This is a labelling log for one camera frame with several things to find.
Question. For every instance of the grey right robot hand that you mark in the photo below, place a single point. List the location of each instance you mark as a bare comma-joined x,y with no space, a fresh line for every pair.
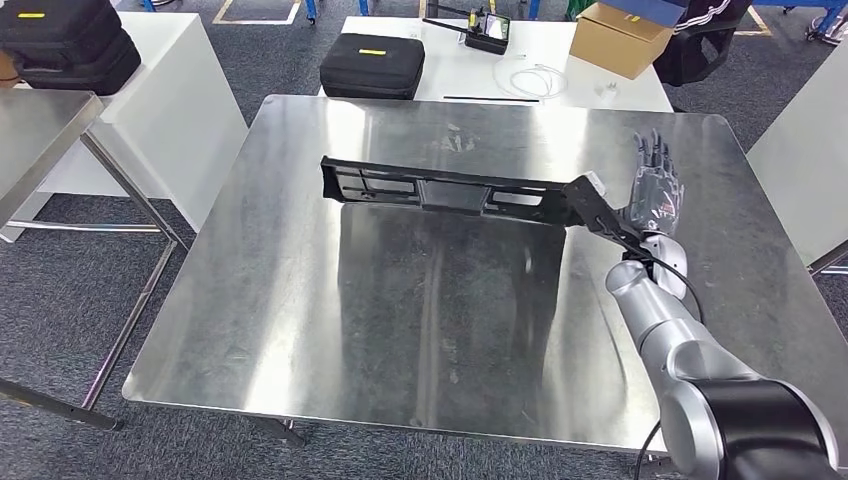
656,199

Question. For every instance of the black plastic plate bracket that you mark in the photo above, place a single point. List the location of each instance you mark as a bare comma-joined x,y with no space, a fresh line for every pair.
450,195

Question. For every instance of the black zip carry case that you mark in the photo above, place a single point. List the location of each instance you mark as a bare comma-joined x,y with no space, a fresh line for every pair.
60,30
99,69
371,66

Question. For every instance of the steel frame workbench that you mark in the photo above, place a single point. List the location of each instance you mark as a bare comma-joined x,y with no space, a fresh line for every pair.
831,256
397,298
33,126

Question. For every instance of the small white plug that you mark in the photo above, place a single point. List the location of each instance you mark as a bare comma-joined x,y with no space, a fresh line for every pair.
606,91

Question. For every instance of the person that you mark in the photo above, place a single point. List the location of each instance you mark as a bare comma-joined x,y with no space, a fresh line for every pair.
702,13

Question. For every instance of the black remote controller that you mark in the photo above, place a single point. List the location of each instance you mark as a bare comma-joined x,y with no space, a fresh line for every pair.
487,36

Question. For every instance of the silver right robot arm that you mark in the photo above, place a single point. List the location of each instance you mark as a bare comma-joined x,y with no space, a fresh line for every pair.
662,318

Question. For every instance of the white panel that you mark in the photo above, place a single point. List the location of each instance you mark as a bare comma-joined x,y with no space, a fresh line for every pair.
179,99
808,146

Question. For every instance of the thin black rod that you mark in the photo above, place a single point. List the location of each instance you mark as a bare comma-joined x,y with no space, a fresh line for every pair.
490,98

